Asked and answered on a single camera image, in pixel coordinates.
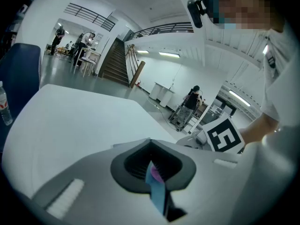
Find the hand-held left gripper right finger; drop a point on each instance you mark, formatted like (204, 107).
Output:
(206, 184)

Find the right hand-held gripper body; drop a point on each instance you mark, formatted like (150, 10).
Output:
(223, 137)

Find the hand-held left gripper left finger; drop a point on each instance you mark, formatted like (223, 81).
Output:
(93, 184)

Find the blue cloth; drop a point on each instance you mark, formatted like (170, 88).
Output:
(157, 193)

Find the person's right forearm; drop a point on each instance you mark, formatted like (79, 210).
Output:
(260, 129)

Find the long tube ceiling light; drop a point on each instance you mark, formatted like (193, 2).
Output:
(142, 51)
(239, 98)
(169, 54)

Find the white cabinet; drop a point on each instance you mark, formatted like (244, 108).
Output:
(156, 91)
(167, 98)

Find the person's white shirt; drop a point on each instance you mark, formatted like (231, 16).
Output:
(281, 83)

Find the wooden stair handrail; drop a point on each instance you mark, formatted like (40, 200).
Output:
(137, 69)

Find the clear plastic water bottle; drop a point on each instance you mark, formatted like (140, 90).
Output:
(5, 104)

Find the brown wooden staircase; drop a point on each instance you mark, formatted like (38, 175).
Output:
(116, 62)

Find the light wooden table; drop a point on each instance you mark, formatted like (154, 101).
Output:
(90, 60)

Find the black balcony railing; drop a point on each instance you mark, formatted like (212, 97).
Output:
(92, 15)
(161, 29)

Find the dark blue chair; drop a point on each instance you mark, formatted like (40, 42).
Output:
(20, 74)

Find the person's head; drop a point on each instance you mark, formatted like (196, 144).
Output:
(243, 6)

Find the black head-worn camera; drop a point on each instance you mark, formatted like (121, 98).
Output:
(195, 13)

